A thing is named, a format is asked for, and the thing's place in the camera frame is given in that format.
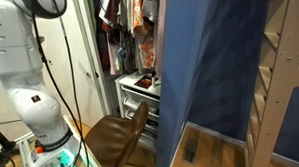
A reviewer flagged dark plaid shirt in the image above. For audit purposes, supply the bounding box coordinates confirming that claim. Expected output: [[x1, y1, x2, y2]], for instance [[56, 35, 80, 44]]
[[116, 27, 139, 74]]

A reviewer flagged red and black booklet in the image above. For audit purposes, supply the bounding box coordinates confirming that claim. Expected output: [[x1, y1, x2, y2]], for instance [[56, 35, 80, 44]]
[[133, 76, 154, 90]]

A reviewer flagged white drawer unit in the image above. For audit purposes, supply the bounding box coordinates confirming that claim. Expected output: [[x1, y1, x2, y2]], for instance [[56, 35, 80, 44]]
[[112, 70, 163, 154]]

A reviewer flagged white dotted shirt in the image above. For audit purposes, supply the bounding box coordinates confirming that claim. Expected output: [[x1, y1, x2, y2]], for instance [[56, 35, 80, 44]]
[[116, 0, 135, 31]]

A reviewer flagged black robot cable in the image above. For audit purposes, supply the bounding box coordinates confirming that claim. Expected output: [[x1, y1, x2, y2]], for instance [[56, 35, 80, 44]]
[[54, 0, 90, 135], [24, 0, 97, 167]]

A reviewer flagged wooden ladder frame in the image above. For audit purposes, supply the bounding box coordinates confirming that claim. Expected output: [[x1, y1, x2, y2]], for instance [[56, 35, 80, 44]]
[[243, 0, 299, 167]]

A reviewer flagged white robot mount table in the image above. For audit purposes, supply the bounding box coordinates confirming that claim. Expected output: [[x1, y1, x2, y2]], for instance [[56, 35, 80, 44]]
[[16, 112, 106, 167]]

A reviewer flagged dark floor vent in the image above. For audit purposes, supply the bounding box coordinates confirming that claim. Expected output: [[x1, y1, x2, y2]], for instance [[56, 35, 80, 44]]
[[183, 138, 200, 164]]

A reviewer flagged orange floral shirt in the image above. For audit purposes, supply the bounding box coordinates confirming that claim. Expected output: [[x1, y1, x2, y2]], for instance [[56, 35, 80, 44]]
[[129, 0, 158, 70]]

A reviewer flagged dark red shirt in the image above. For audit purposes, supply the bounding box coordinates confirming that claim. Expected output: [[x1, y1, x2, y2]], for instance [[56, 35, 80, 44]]
[[96, 0, 122, 28]]

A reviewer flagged white closet door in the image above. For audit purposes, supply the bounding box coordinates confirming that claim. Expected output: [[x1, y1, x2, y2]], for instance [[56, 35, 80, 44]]
[[31, 0, 110, 127]]

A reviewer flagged brown wooden chair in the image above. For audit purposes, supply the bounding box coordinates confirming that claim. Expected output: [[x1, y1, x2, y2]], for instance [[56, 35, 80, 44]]
[[83, 99, 150, 167]]

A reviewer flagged large pink shirt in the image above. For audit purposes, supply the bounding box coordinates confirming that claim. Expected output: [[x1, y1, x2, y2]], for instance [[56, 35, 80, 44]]
[[104, 31, 121, 76]]

